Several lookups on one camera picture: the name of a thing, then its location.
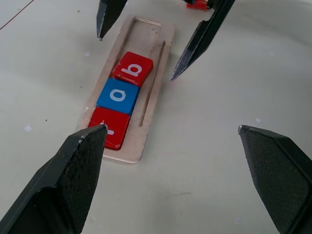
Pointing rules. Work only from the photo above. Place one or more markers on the wooden letter tray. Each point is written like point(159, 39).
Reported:
point(137, 146)

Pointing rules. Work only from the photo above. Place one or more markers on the red letter block r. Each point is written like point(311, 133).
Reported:
point(119, 126)

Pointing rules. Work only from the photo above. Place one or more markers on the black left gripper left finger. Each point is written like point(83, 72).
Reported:
point(61, 185)

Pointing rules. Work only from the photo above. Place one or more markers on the red letter block b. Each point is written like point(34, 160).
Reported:
point(132, 69)

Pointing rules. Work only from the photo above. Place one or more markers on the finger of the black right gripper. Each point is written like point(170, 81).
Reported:
point(202, 39)
point(107, 14)

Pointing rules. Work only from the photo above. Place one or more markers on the blue letter block o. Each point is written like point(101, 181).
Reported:
point(118, 96)

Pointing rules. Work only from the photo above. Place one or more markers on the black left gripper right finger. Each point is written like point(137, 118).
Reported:
point(280, 175)

